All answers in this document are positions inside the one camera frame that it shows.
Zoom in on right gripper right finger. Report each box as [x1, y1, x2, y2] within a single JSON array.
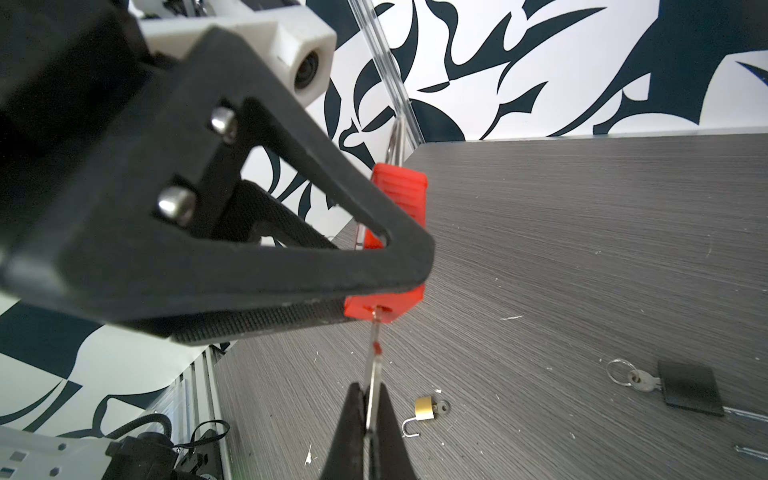
[[367, 383, 417, 480]]

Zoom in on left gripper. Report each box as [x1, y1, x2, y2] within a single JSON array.
[[1, 1, 155, 252]]

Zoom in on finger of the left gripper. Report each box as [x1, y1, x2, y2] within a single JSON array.
[[1, 26, 435, 323], [119, 179, 360, 345]]

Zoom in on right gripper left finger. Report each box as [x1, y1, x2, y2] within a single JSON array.
[[320, 383, 366, 480]]

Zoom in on silver brass key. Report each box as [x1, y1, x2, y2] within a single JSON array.
[[365, 306, 383, 437]]

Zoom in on small brass padlock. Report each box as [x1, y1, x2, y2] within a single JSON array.
[[401, 396, 452, 439]]

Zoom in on red padlock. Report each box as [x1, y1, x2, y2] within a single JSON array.
[[343, 163, 430, 325]]

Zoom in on black padlock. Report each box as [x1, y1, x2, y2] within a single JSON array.
[[605, 358, 726, 418]]

